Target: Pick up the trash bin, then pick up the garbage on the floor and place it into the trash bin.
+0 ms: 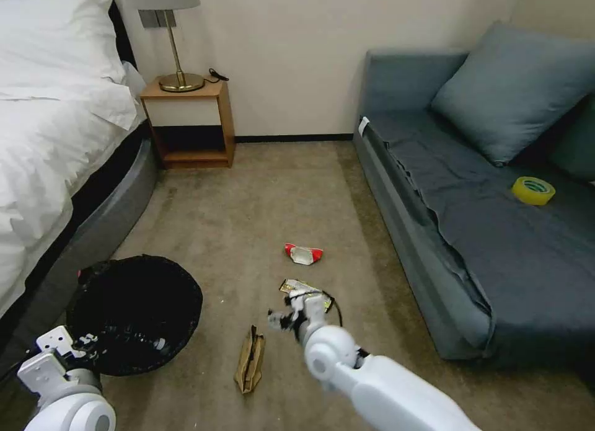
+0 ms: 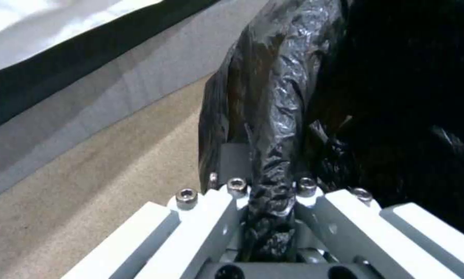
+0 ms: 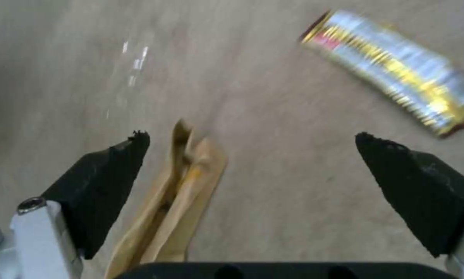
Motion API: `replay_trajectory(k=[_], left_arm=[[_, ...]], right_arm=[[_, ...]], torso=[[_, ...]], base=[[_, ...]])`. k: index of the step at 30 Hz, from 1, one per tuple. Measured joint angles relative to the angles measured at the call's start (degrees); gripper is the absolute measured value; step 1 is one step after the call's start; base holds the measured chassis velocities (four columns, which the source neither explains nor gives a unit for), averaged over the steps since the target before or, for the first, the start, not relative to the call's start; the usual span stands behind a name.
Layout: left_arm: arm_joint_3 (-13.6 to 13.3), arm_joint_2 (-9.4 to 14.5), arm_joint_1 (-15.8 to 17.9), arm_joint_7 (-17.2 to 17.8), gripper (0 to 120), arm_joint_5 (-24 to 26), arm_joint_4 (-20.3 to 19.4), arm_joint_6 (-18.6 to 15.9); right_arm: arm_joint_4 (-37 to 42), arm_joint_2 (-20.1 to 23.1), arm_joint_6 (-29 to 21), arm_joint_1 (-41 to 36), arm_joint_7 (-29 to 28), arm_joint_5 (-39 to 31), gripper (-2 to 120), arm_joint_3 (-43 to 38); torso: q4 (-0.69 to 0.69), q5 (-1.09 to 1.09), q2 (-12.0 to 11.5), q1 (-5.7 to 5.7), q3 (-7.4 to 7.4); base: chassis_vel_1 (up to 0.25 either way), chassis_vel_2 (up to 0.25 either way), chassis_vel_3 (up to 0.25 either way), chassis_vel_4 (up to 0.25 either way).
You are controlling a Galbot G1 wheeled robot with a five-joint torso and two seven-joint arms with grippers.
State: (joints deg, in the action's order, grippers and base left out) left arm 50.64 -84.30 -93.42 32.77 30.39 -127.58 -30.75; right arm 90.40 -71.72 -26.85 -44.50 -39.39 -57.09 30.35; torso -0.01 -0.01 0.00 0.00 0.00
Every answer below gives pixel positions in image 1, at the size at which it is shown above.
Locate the large blue-grey cushion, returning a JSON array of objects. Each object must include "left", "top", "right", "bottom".
[{"left": 429, "top": 21, "right": 595, "bottom": 167}]

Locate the blue-grey sofa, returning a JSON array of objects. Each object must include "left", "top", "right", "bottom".
[{"left": 352, "top": 49, "right": 595, "bottom": 372}]

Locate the grey wall switch panel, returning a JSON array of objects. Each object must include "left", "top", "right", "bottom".
[{"left": 138, "top": 9, "right": 180, "bottom": 30}]

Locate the dark teal cushion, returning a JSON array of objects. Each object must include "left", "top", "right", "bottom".
[{"left": 545, "top": 105, "right": 595, "bottom": 184}]

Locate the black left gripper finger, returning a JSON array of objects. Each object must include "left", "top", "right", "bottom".
[{"left": 139, "top": 336, "right": 170, "bottom": 355}]

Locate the yellow tape roll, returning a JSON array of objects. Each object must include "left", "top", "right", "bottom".
[{"left": 512, "top": 176, "right": 557, "bottom": 207}]

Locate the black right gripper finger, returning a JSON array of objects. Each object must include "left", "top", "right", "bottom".
[
  {"left": 282, "top": 288, "right": 306, "bottom": 311},
  {"left": 267, "top": 308, "right": 293, "bottom": 332}
]

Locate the grey upholstered bed base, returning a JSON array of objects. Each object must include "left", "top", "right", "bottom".
[{"left": 0, "top": 134, "right": 159, "bottom": 381}]

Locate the white duvet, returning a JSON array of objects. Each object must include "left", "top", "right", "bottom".
[{"left": 0, "top": 61, "right": 148, "bottom": 321}]

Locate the wooden nightstand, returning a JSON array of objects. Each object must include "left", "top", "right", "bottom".
[{"left": 139, "top": 75, "right": 236, "bottom": 171}]

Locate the brass table lamp grey shade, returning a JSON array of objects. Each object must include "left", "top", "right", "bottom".
[{"left": 124, "top": 0, "right": 206, "bottom": 94}]

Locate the crumpled brown paper bag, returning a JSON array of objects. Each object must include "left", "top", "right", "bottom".
[{"left": 233, "top": 324, "right": 267, "bottom": 395}]

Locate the red and white crumpled wrapper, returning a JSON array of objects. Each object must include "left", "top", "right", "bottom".
[{"left": 284, "top": 242, "right": 324, "bottom": 266}]

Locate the yellow and black snack wrapper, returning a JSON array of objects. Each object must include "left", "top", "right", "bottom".
[{"left": 278, "top": 278, "right": 335, "bottom": 314}]

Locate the black trash bin with liner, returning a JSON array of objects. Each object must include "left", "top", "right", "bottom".
[{"left": 65, "top": 254, "right": 205, "bottom": 378}]

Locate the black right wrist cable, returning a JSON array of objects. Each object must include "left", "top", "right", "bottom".
[{"left": 319, "top": 288, "right": 345, "bottom": 329}]

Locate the white bed pillow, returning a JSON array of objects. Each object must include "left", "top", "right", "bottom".
[{"left": 0, "top": 0, "right": 129, "bottom": 102}]

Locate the black headboard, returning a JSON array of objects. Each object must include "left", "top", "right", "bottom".
[{"left": 107, "top": 0, "right": 138, "bottom": 86}]

